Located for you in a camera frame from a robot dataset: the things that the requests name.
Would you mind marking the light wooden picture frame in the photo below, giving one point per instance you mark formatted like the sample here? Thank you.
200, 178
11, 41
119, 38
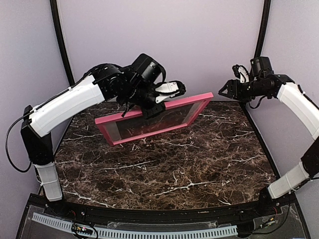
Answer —
204, 99

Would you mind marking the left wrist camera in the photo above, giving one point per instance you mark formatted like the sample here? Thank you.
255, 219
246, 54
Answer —
169, 90

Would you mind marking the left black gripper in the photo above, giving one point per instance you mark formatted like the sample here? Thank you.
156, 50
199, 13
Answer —
149, 112

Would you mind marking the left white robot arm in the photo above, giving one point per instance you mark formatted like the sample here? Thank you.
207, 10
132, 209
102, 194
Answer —
130, 85

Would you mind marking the small circuit board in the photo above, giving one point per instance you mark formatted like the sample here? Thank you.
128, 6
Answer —
76, 228

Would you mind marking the black corner post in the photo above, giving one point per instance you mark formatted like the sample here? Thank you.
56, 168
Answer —
60, 41
263, 28

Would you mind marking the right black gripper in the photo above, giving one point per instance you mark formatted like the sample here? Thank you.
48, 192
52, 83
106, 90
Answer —
232, 83

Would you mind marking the left black corner post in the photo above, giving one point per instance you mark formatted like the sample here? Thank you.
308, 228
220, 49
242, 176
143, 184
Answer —
60, 41

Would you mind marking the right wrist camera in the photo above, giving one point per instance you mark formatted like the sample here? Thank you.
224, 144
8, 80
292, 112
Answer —
241, 73

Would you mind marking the black front rail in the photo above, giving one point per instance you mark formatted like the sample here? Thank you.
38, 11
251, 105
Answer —
279, 220

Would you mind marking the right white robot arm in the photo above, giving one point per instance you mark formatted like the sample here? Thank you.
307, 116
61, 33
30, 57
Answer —
264, 83

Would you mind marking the right black corner post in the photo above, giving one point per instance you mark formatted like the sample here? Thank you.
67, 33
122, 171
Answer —
263, 28

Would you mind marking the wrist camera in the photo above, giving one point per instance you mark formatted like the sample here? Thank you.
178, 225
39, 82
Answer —
169, 90
241, 73

